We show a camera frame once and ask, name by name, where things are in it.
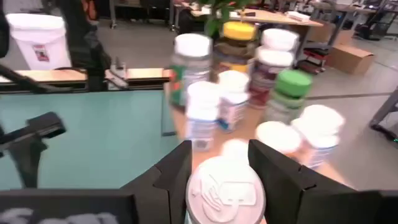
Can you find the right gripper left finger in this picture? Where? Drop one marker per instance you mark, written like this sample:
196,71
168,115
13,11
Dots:
168,193

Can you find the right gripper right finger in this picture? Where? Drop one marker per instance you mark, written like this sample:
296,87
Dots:
289,199

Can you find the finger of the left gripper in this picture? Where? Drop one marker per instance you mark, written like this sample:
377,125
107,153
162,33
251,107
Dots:
34,127

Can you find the white bottle purple label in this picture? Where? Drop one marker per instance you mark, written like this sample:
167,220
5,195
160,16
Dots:
225,193

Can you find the orange pill vial white cap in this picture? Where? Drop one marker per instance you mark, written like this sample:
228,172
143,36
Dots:
278,137

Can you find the white melatonin bottle blue label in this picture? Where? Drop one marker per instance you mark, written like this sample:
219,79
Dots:
231,109
320,124
202,118

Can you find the clear bottle green lid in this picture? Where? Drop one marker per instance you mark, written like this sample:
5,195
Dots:
292,84

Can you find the maroon label bottle white lid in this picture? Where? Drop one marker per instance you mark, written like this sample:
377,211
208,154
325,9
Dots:
273,59

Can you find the green label bottle white lid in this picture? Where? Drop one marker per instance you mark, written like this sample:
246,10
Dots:
192,46

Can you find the brown bottle yellow lid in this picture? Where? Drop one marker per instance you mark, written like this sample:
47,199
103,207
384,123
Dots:
239,31

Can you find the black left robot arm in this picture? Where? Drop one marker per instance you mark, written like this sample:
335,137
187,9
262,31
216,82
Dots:
87,53

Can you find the wooden shelf black metal legs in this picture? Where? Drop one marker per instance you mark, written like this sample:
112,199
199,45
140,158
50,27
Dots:
332,175

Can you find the wooden side board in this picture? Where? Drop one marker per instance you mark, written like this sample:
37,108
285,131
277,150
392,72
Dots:
56,74

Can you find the green table mat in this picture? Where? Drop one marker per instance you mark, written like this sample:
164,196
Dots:
93,140

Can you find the white plastic bucket red label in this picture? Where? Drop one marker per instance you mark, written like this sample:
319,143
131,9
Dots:
37,46

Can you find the black metal stand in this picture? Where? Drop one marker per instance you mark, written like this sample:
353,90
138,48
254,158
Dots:
385,115

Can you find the cardboard box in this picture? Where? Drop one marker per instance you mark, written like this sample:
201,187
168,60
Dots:
349,57
326,35

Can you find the potted green plant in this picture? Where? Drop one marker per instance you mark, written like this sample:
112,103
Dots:
214,25

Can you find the wooden desk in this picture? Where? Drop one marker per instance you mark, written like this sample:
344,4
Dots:
270,17

